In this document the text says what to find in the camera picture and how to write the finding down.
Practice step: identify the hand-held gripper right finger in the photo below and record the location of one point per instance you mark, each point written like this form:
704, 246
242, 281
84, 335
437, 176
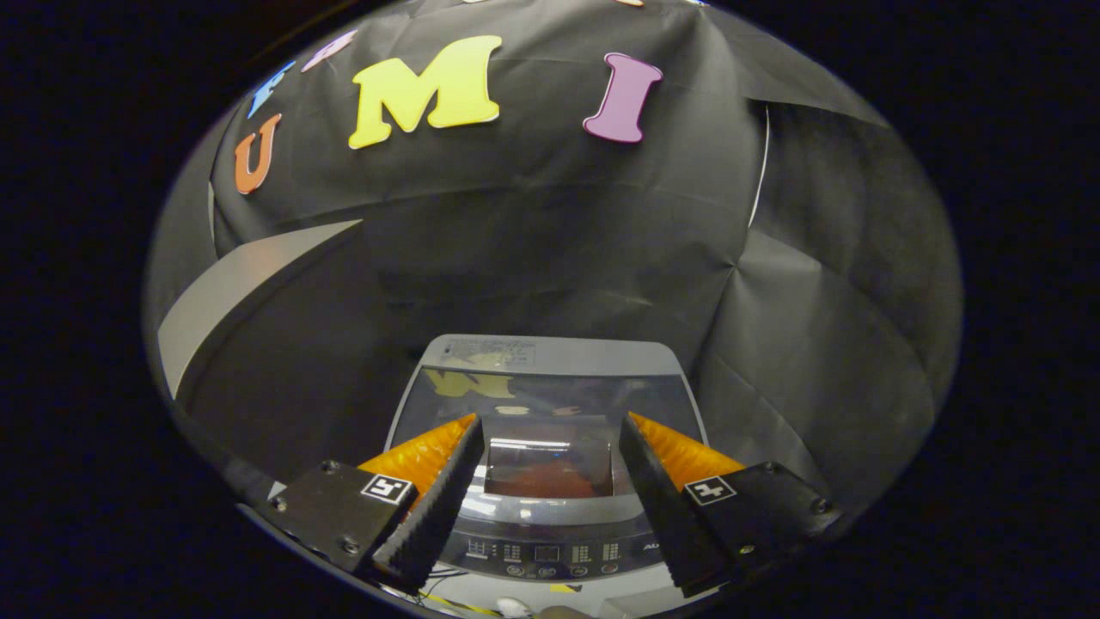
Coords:
662, 507

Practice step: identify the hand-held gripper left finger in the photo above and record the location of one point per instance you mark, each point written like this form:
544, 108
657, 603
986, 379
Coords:
438, 507

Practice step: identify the grey washing machine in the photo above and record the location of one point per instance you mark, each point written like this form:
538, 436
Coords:
550, 550

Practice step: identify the dark washing machine lid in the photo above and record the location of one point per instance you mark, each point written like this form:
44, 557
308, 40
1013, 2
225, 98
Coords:
550, 395

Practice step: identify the grey cabinet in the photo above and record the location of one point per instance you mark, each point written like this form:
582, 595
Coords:
258, 266

